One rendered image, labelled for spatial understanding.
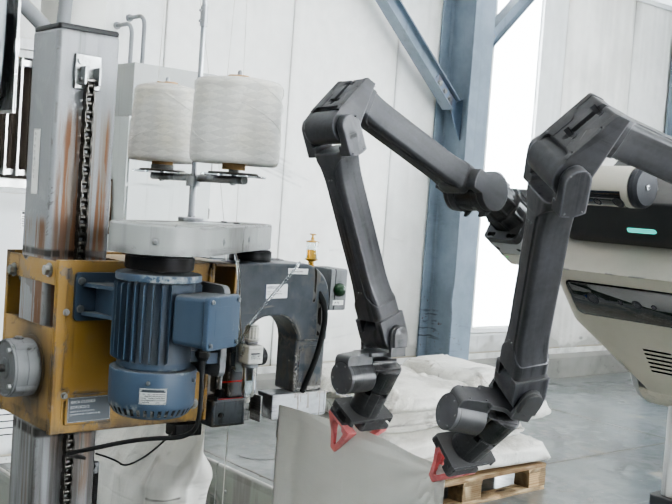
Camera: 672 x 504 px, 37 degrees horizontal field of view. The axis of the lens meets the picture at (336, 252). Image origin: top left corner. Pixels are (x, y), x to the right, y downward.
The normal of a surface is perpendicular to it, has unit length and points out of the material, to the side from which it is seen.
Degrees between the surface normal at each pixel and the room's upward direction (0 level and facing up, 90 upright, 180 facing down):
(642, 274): 40
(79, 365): 90
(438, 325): 90
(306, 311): 90
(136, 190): 90
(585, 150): 118
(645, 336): 130
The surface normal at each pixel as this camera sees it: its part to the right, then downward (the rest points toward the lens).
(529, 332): 0.25, 0.53
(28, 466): -0.77, -0.02
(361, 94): 0.65, 0.04
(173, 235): 0.38, 0.09
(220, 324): 0.90, 0.09
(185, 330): -0.44, 0.01
